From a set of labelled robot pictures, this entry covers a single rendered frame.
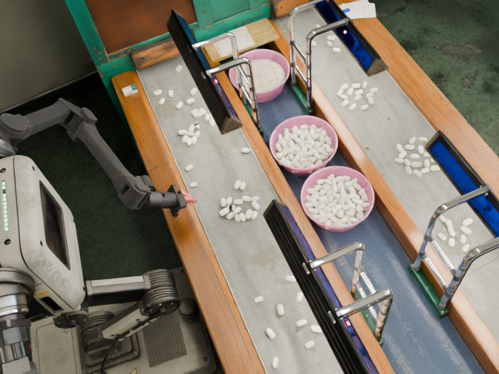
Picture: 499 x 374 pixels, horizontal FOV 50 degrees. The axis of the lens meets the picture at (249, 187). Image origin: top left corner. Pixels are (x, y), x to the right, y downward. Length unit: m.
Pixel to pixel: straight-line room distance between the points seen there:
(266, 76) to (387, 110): 0.55
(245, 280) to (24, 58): 2.09
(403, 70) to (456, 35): 1.40
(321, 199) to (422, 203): 0.36
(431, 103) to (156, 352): 1.45
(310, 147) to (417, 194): 0.45
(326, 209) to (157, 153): 0.71
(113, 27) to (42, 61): 1.12
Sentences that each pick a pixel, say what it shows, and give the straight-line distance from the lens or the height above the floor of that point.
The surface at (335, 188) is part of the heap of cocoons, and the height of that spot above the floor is 0.74.
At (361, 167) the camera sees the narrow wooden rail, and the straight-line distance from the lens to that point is 2.08.
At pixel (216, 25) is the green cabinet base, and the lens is 2.58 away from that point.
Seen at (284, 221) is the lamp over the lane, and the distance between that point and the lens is 1.56.
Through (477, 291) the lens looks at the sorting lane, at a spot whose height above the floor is 0.74.
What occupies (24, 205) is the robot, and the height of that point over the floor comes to 1.45.
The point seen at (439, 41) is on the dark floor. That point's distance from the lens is 3.72.
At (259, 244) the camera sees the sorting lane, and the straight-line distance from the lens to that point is 1.95.
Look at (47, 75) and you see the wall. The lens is 3.56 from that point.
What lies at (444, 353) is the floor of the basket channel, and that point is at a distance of 1.91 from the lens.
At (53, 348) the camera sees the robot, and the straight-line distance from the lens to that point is 2.30.
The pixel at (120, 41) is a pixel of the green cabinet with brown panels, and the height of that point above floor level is 0.91.
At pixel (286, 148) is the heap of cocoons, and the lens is 2.16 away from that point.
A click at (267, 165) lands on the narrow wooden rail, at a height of 0.76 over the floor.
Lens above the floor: 2.47
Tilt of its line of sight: 57 degrees down
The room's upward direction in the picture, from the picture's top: 11 degrees counter-clockwise
